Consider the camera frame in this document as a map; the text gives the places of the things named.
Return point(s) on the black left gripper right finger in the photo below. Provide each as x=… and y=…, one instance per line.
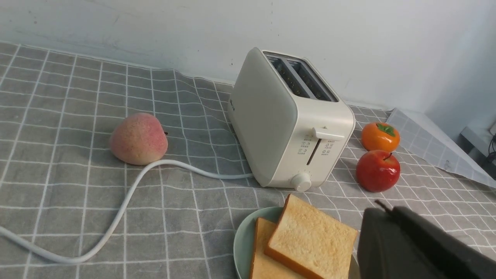
x=445, y=244

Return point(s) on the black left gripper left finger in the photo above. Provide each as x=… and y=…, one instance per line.
x=400, y=244

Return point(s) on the light green plate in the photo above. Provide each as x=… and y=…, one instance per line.
x=245, y=237

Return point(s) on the pink peach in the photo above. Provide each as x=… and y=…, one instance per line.
x=139, y=140

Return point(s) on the grey checked tablecloth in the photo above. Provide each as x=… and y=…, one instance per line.
x=61, y=187

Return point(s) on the orange persimmon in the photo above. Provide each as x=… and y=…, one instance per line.
x=380, y=136

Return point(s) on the white two-slot toaster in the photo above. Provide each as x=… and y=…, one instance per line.
x=292, y=126

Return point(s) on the toast slice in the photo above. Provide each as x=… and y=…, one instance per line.
x=310, y=242
x=262, y=266

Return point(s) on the red apple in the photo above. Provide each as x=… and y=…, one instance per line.
x=377, y=171

